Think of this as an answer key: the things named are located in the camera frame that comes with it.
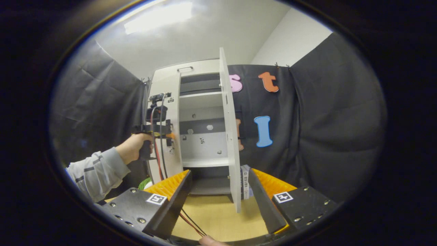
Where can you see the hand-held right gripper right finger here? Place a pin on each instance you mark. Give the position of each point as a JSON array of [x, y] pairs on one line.
[[266, 205]]

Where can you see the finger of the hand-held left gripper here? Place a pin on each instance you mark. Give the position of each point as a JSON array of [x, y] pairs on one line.
[[169, 135]]

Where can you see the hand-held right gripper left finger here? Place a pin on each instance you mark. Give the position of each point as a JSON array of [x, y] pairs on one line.
[[174, 205]]

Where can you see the white cabinet door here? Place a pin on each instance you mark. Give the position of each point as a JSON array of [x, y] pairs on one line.
[[175, 160], [232, 153]]

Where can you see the white double-door shoe cabinet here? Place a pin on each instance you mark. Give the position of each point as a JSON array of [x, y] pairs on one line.
[[201, 143]]

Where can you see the white cabinet shelf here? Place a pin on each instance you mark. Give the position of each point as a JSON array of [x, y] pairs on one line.
[[205, 162], [201, 100]]

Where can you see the white cabinet drawer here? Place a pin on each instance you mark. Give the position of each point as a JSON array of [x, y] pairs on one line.
[[201, 66]]

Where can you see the dark grey book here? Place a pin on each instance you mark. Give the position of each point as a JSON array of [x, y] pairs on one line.
[[241, 184]]

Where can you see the black backdrop cloth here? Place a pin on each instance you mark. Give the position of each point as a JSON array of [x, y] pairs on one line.
[[324, 119]]

